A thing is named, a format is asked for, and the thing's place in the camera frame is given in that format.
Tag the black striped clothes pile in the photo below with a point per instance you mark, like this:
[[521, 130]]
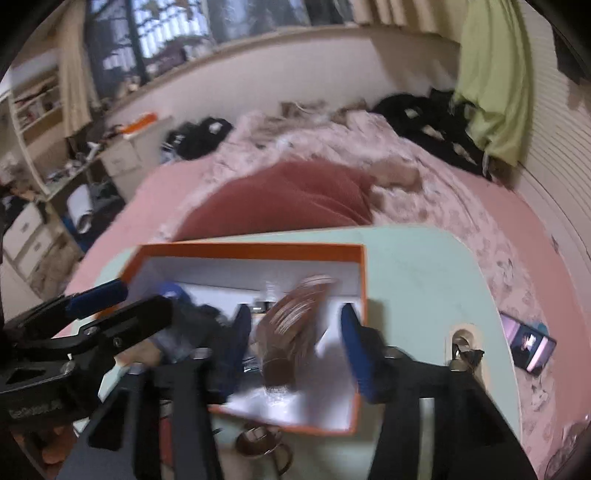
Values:
[[198, 136]]

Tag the pile of clothes on bed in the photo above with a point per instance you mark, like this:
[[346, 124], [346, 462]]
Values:
[[323, 138]]

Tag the mint green cartoon desktop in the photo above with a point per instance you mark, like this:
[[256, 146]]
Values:
[[415, 286]]

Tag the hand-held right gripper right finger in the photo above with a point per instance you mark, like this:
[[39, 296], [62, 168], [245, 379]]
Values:
[[358, 355]]

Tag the pink bedsheet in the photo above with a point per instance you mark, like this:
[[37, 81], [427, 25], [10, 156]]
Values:
[[521, 217]]

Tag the beige curtain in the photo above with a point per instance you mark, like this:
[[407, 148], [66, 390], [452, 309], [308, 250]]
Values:
[[76, 69]]

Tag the white bedside cabinet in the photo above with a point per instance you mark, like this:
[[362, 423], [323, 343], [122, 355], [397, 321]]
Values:
[[124, 159]]

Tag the key bunch with black fob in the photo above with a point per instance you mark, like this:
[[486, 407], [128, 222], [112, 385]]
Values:
[[466, 355]]

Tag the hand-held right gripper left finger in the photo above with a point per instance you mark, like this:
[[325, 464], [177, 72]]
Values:
[[241, 330]]

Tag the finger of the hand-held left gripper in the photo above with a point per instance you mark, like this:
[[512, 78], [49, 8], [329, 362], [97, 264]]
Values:
[[138, 316], [99, 294]]

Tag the beige knit cloth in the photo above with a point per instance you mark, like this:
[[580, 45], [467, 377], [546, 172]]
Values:
[[300, 110]]

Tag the white bookshelf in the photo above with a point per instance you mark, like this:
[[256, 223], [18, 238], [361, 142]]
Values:
[[37, 131]]

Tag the brown card box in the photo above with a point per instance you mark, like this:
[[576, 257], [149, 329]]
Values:
[[291, 332]]

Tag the white drawer unit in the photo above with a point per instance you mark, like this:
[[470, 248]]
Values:
[[27, 235]]

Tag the large black clothes pile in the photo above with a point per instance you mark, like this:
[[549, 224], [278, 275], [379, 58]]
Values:
[[415, 115]]

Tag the pink rose-print blanket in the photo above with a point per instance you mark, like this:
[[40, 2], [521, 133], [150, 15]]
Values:
[[545, 406]]

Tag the light green cloth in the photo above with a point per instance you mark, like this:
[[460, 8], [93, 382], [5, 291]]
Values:
[[494, 69]]

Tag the black lace-trimmed leather garment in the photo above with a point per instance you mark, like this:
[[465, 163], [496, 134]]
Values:
[[198, 318]]

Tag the barred window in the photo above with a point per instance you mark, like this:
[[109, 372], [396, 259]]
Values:
[[161, 27]]

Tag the orange cardboard box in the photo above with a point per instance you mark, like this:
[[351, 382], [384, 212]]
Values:
[[277, 251]]

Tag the small metal mug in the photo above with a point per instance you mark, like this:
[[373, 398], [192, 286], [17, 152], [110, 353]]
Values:
[[263, 443]]

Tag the dusty red pillow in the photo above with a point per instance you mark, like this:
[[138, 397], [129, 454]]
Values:
[[286, 198]]

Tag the white round appliance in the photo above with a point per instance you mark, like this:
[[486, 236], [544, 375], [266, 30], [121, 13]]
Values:
[[78, 205]]

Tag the white slatted wardrobe door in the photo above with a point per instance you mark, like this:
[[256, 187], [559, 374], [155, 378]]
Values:
[[558, 184]]

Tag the orange tray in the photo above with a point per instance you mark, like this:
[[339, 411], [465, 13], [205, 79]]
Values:
[[138, 123]]

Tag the smartphone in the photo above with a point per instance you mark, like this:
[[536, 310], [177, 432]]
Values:
[[528, 344]]

